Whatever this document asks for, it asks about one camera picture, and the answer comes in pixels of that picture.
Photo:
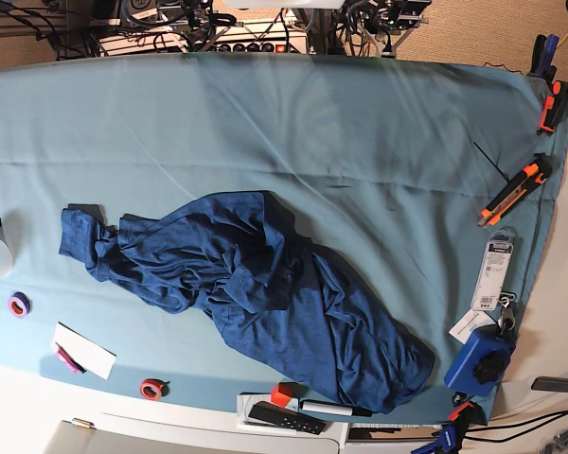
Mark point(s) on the dark blue t-shirt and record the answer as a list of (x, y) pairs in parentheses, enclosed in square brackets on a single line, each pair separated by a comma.
[(273, 295)]

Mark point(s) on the white paper card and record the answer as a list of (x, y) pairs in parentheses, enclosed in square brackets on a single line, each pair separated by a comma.
[(94, 358)]

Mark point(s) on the orange black clamp top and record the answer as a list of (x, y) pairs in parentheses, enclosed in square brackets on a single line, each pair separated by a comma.
[(554, 108)]

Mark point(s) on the blue box with knob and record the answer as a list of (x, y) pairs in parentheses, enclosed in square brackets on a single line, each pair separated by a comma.
[(482, 361)]

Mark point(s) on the pink marker pen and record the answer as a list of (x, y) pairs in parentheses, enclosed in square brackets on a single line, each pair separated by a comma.
[(68, 361)]

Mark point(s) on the orange black utility knife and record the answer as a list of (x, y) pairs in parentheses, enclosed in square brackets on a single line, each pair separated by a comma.
[(526, 181)]

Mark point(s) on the blue spring clamp top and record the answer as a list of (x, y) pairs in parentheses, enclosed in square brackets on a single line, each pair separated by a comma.
[(543, 53)]

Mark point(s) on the power strip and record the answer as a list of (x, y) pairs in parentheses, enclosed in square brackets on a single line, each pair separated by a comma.
[(247, 36)]

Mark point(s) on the white marker pen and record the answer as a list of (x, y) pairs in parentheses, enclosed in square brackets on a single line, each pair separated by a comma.
[(332, 408)]

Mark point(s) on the light blue table cloth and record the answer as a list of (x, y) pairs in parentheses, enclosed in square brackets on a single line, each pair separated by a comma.
[(374, 159)]

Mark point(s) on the red tape roll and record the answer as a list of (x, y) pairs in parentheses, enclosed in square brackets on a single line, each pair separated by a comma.
[(153, 389)]

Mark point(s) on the packaged tool blister pack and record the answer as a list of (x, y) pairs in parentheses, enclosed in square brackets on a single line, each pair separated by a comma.
[(493, 270)]

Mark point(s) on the black phone device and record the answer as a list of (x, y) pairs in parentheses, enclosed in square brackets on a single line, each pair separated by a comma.
[(550, 384)]

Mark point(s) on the orange clamp bottom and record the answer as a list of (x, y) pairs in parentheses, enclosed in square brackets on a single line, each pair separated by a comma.
[(464, 411)]

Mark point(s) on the blue spring clamp bottom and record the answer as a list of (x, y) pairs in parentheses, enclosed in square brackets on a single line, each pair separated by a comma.
[(449, 440)]

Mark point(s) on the white label card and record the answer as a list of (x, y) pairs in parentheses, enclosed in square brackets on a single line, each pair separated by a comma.
[(471, 321)]

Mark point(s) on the black remote control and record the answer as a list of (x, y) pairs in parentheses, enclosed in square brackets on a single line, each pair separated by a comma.
[(282, 418)]

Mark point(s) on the purple tape roll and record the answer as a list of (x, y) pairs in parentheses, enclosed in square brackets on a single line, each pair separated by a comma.
[(19, 304)]

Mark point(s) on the black zip tie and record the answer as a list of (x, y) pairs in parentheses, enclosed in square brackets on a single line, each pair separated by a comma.
[(494, 165)]

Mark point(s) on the blue spring clamp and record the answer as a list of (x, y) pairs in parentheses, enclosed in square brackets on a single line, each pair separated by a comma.
[(543, 53), (449, 440)]

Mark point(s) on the red cube block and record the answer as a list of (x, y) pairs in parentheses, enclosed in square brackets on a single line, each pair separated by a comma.
[(281, 395)]

